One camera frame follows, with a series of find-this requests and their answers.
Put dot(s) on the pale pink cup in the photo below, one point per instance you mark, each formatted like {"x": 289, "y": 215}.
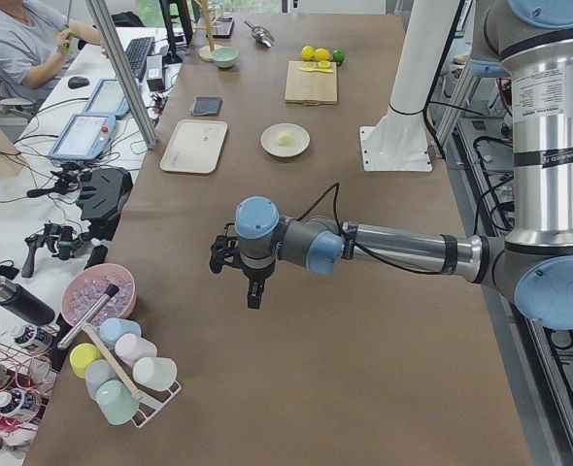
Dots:
{"x": 130, "y": 348}

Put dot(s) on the whole yellow lemon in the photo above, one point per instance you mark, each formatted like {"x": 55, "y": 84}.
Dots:
{"x": 322, "y": 54}
{"x": 307, "y": 53}

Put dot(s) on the yellow cup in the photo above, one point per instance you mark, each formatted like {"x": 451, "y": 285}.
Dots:
{"x": 81, "y": 356}

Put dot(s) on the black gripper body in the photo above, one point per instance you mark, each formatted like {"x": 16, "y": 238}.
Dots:
{"x": 253, "y": 274}

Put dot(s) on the whole yellow lemon lower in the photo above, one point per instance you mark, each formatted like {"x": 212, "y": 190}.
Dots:
{"x": 322, "y": 54}

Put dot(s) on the white wire cup rack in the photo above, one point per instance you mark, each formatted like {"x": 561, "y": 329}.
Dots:
{"x": 151, "y": 406}

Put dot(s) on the pink bowl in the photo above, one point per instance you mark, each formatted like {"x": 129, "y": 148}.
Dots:
{"x": 91, "y": 284}

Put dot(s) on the blue teach pendant upper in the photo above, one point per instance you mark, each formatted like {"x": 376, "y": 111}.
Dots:
{"x": 84, "y": 137}

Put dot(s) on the seated person grey shirt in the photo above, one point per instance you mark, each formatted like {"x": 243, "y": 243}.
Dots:
{"x": 35, "y": 47}

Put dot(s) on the steel scoop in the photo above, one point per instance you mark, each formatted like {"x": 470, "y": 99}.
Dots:
{"x": 261, "y": 35}

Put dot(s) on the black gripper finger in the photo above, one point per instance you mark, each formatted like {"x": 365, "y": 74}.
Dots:
{"x": 255, "y": 292}

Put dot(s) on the wooden glass stand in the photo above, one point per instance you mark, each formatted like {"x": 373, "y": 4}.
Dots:
{"x": 206, "y": 53}

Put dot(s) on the metal muddler tool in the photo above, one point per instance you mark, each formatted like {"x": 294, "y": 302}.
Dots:
{"x": 111, "y": 291}

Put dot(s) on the black thermos bottle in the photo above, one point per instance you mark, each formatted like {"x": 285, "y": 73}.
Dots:
{"x": 22, "y": 303}

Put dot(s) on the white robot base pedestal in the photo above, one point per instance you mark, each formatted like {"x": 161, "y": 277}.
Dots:
{"x": 398, "y": 142}

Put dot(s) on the grey blue cup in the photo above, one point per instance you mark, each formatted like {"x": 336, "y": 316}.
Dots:
{"x": 96, "y": 374}

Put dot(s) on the grey folded cloth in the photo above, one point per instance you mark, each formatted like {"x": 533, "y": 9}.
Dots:
{"x": 206, "y": 106}

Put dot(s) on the cream round plate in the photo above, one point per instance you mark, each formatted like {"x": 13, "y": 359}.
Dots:
{"x": 301, "y": 140}

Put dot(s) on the light blue cup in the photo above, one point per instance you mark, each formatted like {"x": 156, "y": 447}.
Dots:
{"x": 113, "y": 328}

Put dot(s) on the wooden cutting board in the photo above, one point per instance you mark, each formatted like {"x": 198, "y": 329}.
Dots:
{"x": 310, "y": 88}

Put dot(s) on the cream rectangular tray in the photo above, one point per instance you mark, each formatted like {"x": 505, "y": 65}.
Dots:
{"x": 194, "y": 147}

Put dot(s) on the yellow plastic knife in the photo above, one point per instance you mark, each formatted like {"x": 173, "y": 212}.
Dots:
{"x": 316, "y": 70}

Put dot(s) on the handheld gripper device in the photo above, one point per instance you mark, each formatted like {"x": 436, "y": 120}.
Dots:
{"x": 58, "y": 239}

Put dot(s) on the aluminium frame post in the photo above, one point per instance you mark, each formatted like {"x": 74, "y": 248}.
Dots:
{"x": 100, "y": 14}

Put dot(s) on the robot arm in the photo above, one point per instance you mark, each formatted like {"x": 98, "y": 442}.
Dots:
{"x": 531, "y": 42}

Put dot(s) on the mint green bowl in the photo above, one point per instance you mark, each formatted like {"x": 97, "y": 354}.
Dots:
{"x": 225, "y": 57}

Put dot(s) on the white cup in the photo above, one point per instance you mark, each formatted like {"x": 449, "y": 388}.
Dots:
{"x": 156, "y": 373}

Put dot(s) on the black keyboard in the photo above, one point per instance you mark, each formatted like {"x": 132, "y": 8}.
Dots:
{"x": 137, "y": 52}

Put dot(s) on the whole yellow lemon upper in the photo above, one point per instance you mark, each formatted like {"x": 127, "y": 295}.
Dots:
{"x": 307, "y": 53}

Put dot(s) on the mint green cup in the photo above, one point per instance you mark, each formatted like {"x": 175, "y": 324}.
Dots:
{"x": 116, "y": 402}

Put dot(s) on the black gripper stand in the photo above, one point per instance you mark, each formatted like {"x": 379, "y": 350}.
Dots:
{"x": 103, "y": 194}

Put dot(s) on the green lime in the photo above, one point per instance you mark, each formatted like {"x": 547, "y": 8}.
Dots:
{"x": 338, "y": 56}

